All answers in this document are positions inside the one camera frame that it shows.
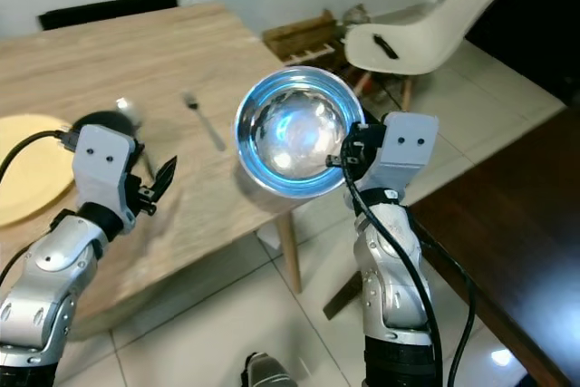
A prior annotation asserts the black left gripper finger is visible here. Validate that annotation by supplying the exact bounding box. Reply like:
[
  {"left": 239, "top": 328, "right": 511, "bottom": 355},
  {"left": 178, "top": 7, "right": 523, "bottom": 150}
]
[{"left": 72, "top": 111, "right": 138, "bottom": 134}]

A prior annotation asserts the shiny steel bowl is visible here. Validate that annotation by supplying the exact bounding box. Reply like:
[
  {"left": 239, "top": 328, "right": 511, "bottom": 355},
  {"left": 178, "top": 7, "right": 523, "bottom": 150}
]
[{"left": 233, "top": 66, "right": 366, "bottom": 200}]

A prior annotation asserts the silver metal spoon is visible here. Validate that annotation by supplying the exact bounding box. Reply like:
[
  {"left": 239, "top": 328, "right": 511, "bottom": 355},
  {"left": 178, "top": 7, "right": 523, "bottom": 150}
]
[{"left": 114, "top": 97, "right": 157, "bottom": 179}]

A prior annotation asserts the silver metal fork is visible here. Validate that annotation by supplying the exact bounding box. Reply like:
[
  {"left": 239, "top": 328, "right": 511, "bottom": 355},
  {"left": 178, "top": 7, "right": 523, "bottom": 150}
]
[{"left": 181, "top": 91, "right": 228, "bottom": 153}]

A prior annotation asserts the yellow round plate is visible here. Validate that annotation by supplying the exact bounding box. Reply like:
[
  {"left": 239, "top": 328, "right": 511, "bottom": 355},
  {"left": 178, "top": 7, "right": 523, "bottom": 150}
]
[{"left": 0, "top": 113, "right": 76, "bottom": 228}]

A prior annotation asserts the small black object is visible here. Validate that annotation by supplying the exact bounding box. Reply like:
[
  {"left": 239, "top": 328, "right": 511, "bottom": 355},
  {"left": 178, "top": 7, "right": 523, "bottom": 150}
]
[{"left": 373, "top": 34, "right": 402, "bottom": 61}]

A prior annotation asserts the light wooden table leg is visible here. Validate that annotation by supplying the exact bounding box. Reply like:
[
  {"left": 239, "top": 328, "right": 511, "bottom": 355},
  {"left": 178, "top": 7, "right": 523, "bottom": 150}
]
[{"left": 275, "top": 210, "right": 303, "bottom": 295}]

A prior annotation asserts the white plastic shell chair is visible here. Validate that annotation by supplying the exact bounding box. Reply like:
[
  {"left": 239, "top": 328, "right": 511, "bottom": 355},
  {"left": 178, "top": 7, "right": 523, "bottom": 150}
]
[{"left": 343, "top": 0, "right": 507, "bottom": 113}]

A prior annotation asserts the dark brown wooden table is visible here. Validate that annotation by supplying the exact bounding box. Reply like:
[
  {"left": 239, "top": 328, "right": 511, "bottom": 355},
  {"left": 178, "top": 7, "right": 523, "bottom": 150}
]
[{"left": 324, "top": 138, "right": 580, "bottom": 387}]

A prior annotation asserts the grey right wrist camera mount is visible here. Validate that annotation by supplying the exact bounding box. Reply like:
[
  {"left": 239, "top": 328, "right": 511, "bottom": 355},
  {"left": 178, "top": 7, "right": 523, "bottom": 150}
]
[{"left": 370, "top": 112, "right": 441, "bottom": 195}]

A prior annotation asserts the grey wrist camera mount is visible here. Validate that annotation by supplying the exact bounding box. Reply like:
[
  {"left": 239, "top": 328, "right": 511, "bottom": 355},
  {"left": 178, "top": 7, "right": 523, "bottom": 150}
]
[
  {"left": 72, "top": 123, "right": 143, "bottom": 213},
  {"left": 370, "top": 112, "right": 441, "bottom": 195}
]

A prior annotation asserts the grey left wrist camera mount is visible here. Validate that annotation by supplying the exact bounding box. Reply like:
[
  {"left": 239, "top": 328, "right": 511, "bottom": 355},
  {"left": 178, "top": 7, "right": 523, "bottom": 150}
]
[{"left": 72, "top": 123, "right": 143, "bottom": 213}]

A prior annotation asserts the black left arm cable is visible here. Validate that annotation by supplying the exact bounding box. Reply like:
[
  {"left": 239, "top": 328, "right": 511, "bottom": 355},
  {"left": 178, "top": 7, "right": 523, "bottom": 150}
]
[{"left": 0, "top": 129, "right": 75, "bottom": 181}]

